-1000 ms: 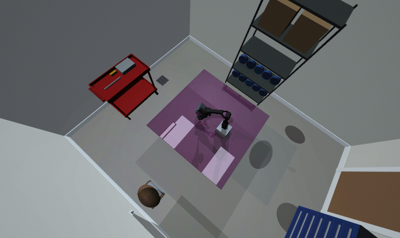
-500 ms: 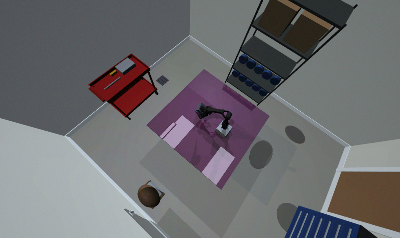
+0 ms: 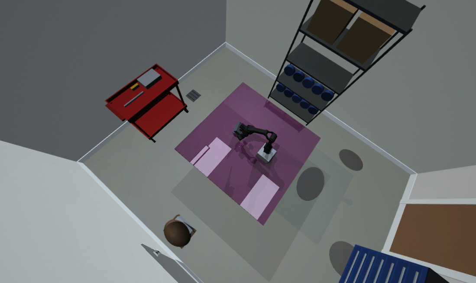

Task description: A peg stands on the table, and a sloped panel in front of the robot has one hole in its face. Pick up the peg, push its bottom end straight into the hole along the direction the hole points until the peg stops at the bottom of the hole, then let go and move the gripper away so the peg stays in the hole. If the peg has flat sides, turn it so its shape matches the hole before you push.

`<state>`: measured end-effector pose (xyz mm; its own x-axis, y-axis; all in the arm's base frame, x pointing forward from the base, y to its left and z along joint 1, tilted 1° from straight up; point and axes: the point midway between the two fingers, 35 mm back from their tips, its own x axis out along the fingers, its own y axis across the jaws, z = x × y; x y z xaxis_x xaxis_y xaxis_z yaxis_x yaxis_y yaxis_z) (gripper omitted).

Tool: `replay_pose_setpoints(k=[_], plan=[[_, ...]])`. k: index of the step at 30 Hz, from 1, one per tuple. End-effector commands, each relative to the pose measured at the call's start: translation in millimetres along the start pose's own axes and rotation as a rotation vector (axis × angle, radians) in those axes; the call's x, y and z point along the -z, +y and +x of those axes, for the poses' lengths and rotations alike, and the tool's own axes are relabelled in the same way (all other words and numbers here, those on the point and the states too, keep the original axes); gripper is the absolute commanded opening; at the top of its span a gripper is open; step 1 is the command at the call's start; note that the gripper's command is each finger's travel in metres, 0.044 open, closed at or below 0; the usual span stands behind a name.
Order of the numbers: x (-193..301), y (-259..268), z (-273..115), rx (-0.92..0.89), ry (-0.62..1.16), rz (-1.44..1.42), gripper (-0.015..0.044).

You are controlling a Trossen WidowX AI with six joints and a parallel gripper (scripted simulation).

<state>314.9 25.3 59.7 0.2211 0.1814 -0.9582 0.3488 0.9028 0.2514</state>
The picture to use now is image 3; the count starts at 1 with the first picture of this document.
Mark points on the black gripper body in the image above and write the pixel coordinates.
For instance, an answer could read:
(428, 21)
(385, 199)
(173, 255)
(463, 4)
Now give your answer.
(240, 137)

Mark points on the grey sloped panel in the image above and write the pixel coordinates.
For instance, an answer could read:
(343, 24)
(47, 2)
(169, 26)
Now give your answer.
(237, 129)

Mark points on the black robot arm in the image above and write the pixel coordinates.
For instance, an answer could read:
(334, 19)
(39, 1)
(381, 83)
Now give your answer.
(251, 129)

